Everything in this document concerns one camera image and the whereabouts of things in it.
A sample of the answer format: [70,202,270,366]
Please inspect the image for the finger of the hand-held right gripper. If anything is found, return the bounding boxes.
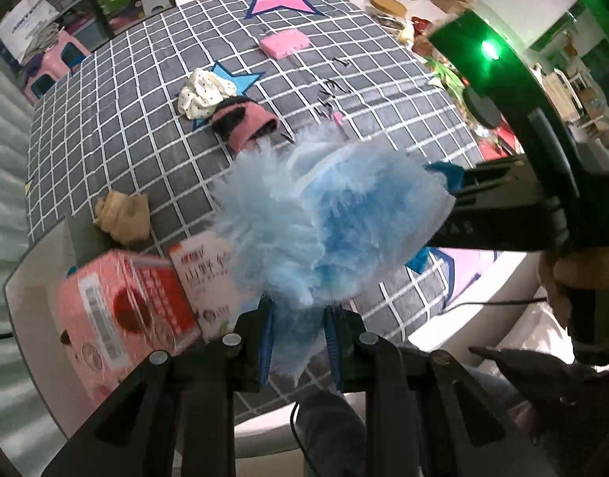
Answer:
[423,156,539,197]
[406,204,559,275]

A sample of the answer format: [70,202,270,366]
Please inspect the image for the white orange tissue pack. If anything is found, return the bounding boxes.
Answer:
[169,231,236,343]

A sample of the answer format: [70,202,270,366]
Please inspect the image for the pile of assorted packaged goods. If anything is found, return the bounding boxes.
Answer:
[369,0,481,93]

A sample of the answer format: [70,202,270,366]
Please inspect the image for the person's blue jeans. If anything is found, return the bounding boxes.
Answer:
[289,390,370,477]

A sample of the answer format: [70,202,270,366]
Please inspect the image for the glass jar with wooden lid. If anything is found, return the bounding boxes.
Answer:
[367,0,409,35]

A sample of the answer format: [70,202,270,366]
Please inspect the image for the light blue fluffy duster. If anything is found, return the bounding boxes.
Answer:
[210,122,457,378]

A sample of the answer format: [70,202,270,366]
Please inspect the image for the white polka-dot cloth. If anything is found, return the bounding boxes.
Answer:
[178,68,238,120]

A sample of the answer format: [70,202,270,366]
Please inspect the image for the pink plastic stool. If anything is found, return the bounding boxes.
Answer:
[23,30,91,105]

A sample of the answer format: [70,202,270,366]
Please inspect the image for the pink sponge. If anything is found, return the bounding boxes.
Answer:
[259,29,309,59]

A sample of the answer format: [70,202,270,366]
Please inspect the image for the black cable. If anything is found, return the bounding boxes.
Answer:
[448,295,551,311]

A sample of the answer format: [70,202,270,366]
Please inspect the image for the pink and black sleep mask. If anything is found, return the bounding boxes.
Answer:
[211,98,280,154]

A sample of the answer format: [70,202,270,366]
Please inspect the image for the grey checked star blanket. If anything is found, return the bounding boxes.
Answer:
[23,0,499,425]

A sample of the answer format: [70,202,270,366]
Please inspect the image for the beige knitted hat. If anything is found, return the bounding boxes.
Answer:
[93,190,151,246]

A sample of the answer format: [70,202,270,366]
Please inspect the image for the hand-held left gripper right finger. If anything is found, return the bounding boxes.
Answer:
[324,307,559,477]

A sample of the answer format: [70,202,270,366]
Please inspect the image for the person's right hand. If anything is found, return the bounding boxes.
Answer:
[537,248,601,353]

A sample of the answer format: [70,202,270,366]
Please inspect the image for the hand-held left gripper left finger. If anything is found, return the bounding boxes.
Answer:
[41,298,275,477]

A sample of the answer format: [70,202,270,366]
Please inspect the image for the pink carton box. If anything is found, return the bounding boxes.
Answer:
[53,251,203,403]

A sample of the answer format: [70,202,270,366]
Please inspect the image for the pale green curtain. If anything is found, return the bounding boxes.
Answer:
[0,40,72,458]

